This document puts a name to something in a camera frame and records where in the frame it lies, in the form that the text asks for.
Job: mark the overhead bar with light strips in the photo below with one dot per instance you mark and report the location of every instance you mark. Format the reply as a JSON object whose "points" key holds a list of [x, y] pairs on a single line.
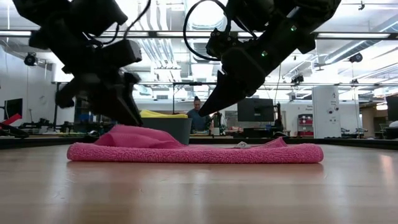
{"points": [[351, 35]]}

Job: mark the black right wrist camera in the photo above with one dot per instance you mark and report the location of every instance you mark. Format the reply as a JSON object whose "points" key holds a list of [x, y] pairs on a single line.
{"points": [[222, 43]]}

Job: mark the pink microfiber towel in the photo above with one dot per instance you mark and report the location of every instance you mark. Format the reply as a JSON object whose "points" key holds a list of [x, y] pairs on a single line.
{"points": [[186, 154]]}

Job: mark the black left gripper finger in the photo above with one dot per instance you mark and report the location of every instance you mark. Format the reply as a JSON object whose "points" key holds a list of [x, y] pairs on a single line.
{"points": [[121, 109]]}

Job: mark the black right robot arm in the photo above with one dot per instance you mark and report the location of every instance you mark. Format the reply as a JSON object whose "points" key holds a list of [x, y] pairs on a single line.
{"points": [[280, 18]]}

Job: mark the white pillar with signs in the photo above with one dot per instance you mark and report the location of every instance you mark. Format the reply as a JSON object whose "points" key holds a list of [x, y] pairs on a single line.
{"points": [[325, 105]]}

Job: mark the silver ceiling duct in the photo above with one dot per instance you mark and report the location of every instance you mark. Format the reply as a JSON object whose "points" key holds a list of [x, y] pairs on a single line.
{"points": [[205, 14]]}

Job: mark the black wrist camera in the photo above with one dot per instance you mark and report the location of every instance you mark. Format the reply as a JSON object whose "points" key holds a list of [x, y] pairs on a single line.
{"points": [[222, 43], [124, 53]]}

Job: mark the blue storage bin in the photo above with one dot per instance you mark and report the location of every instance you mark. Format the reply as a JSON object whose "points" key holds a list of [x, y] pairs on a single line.
{"points": [[81, 117]]}

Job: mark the teal plastic bin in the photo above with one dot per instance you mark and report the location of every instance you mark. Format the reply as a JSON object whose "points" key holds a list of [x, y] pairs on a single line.
{"points": [[177, 127]]}

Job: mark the black background robot arm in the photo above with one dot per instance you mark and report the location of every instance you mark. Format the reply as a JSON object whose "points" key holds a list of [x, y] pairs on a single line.
{"points": [[43, 124]]}

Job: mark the red bar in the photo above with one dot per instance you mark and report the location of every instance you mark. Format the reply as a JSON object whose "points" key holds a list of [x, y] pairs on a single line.
{"points": [[12, 119]]}

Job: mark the black aluminium table frame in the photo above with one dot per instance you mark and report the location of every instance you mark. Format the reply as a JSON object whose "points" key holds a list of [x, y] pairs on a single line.
{"points": [[342, 142]]}

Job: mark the black background rig frame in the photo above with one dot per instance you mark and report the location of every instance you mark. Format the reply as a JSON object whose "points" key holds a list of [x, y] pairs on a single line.
{"points": [[196, 83]]}

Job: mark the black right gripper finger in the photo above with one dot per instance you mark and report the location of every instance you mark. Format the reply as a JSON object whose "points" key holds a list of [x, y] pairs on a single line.
{"points": [[224, 96]]}

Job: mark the person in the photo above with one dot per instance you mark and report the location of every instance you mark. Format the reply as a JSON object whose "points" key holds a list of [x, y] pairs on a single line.
{"points": [[197, 121]]}

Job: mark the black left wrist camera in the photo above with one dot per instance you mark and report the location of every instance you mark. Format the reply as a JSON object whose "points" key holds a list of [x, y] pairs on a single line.
{"points": [[124, 53]]}

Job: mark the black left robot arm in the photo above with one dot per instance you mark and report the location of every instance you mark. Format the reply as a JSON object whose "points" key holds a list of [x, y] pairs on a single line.
{"points": [[62, 25]]}

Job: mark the black wall monitor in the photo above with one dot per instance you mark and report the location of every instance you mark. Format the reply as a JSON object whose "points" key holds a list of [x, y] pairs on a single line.
{"points": [[14, 109]]}

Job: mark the black monitor on wooden desk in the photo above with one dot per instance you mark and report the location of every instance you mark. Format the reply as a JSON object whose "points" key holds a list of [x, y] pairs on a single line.
{"points": [[392, 109]]}

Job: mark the rack with red bins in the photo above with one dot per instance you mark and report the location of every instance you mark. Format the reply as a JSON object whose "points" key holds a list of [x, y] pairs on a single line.
{"points": [[304, 122]]}

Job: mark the yellow microfiber towel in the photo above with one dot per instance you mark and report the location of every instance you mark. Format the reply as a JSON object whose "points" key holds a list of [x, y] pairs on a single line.
{"points": [[161, 114]]}

